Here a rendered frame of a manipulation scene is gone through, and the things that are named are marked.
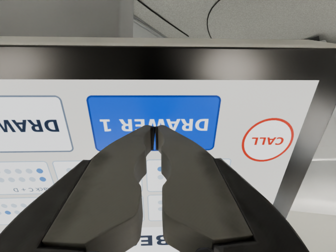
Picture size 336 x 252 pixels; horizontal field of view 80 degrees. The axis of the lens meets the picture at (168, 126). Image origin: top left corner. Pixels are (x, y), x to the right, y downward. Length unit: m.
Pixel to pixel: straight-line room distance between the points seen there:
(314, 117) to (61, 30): 0.28
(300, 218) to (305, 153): 3.43
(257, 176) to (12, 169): 0.21
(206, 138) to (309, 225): 3.49
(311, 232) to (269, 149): 3.47
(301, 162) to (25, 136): 0.22
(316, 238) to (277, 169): 3.46
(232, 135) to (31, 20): 0.27
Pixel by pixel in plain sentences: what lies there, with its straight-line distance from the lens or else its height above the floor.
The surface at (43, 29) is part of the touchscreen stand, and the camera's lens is 0.31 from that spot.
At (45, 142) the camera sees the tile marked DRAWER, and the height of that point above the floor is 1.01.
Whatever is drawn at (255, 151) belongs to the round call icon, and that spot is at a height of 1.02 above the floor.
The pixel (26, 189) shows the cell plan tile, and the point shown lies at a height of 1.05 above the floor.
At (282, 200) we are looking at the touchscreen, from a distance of 0.24.
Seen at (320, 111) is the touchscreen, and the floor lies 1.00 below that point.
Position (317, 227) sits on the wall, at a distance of 3.62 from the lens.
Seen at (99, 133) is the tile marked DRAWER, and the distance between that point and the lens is 0.16.
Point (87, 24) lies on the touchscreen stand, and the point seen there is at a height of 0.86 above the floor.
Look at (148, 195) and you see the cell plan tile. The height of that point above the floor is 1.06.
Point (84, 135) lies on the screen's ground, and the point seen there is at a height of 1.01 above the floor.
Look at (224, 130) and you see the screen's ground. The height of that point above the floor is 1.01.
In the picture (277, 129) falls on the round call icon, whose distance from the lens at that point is 0.18.
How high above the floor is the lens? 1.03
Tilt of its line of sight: 12 degrees down
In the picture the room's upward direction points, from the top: 179 degrees clockwise
